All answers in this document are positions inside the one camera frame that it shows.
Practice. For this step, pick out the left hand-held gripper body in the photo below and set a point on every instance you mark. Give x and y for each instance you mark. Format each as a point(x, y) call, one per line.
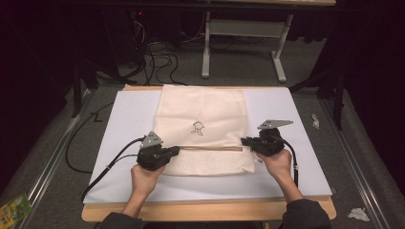
point(153, 156)

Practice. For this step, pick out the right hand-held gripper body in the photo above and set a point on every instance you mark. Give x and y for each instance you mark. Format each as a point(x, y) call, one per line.
point(270, 141)

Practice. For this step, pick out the cream mesh laundry bag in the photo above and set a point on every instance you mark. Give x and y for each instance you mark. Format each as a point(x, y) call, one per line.
point(203, 108)

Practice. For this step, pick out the person's left hand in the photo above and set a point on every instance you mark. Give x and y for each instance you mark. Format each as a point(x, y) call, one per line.
point(144, 178)

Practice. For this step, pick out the person's right hand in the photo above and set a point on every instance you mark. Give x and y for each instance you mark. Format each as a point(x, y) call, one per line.
point(278, 165)

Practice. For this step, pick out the small crumpled white paper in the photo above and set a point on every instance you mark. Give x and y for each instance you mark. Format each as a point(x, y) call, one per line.
point(315, 121)

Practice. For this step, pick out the black stand leg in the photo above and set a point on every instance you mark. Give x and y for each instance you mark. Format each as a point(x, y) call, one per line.
point(334, 92)
point(79, 86)

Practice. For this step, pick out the large crumpled white paper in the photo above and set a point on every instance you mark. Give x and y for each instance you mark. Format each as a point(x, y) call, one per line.
point(358, 214)

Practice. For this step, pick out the green printed packet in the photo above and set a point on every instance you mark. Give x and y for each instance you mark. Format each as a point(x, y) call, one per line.
point(14, 211)

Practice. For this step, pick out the aluminium floor rail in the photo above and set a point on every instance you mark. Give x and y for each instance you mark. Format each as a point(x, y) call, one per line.
point(353, 152)
point(51, 159)

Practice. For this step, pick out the white metal desk frame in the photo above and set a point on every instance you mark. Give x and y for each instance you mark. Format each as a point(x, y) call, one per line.
point(245, 28)

